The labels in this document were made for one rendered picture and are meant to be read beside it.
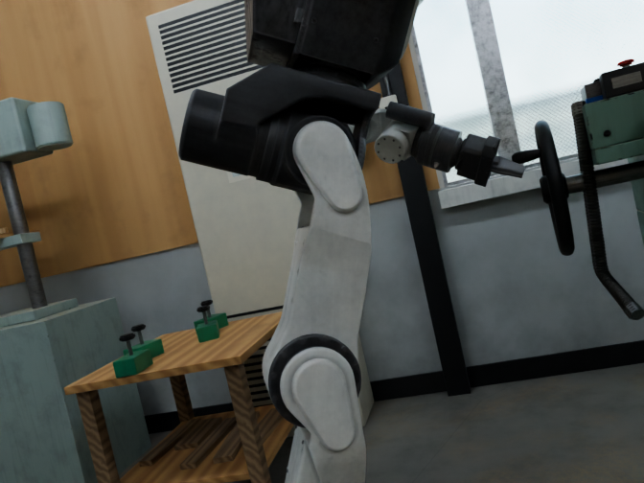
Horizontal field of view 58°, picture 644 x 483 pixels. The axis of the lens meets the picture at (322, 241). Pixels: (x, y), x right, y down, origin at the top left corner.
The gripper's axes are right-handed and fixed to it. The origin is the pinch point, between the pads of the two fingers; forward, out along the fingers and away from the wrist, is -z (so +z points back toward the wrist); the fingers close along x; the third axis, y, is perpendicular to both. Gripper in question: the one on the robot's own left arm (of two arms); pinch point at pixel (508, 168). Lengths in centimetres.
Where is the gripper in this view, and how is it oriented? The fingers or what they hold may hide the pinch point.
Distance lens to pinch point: 122.5
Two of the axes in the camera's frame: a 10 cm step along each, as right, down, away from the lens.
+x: -0.7, -5.2, -8.5
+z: -9.0, -3.3, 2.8
